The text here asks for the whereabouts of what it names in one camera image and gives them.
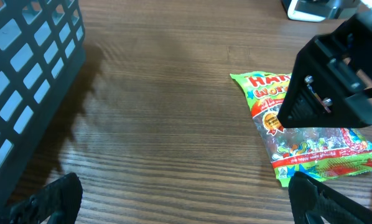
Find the grey plastic shopping basket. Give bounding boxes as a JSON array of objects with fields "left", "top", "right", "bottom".
[{"left": 0, "top": 0, "right": 85, "bottom": 209}]

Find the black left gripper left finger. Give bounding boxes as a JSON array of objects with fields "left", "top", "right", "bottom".
[{"left": 0, "top": 172, "right": 83, "bottom": 224}]

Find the Haribo gummy candy bag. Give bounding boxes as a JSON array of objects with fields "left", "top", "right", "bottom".
[{"left": 231, "top": 71, "right": 372, "bottom": 187}]

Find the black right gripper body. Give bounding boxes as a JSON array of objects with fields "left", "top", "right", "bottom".
[{"left": 331, "top": 11, "right": 372, "bottom": 93}]

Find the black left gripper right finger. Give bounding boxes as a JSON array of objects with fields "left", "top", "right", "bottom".
[{"left": 288, "top": 171, "right": 372, "bottom": 224}]

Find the white barcode scanner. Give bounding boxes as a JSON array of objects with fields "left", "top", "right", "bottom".
[{"left": 281, "top": 0, "right": 361, "bottom": 22}]

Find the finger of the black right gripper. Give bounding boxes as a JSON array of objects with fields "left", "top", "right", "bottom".
[{"left": 278, "top": 35, "right": 372, "bottom": 128}]

